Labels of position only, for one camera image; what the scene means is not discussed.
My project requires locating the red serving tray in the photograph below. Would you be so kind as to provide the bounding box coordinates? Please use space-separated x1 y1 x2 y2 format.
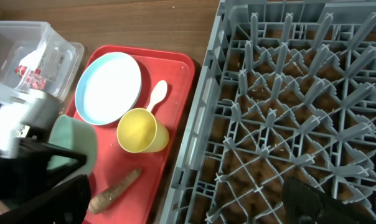
84 45 195 223

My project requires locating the green bowl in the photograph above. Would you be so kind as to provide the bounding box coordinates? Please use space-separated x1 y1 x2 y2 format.
48 115 98 180

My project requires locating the brown carrot-shaped root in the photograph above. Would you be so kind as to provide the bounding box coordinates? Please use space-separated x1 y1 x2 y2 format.
88 169 142 215

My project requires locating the clear plastic bin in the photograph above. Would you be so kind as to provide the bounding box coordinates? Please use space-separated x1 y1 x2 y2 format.
0 21 85 101

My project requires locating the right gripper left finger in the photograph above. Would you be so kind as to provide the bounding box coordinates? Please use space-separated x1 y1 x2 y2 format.
0 175 91 224

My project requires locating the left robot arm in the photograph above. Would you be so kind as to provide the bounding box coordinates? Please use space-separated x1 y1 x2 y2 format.
0 83 87 202

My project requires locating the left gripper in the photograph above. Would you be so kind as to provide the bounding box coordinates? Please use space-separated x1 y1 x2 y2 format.
0 139 87 202

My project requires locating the white plastic spoon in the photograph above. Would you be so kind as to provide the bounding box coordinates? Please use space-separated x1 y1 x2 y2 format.
146 80 167 112

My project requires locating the grey dishwasher rack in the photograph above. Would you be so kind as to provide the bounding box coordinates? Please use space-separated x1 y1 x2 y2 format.
160 1 376 223

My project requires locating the large light blue plate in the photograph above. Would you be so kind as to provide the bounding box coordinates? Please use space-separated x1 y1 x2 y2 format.
75 52 142 126

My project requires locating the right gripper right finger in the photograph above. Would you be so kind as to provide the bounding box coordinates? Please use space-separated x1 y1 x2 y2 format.
282 177 376 224

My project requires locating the yellow plastic cup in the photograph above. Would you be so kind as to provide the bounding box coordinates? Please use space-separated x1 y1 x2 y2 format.
116 108 169 154

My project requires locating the red snack wrapper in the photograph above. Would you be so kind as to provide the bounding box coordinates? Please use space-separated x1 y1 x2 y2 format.
14 65 48 90

